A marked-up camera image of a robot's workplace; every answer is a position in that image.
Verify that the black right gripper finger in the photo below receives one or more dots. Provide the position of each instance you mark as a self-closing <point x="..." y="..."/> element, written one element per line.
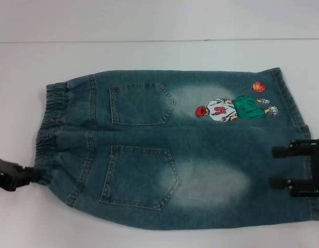
<point x="293" y="151"/>
<point x="293" y="186"/>

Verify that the blue denim shorts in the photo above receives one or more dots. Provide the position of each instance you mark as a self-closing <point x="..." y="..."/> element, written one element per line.
<point x="154" y="144"/>

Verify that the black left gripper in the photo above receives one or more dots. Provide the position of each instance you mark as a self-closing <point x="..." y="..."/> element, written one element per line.
<point x="5" y="177"/>

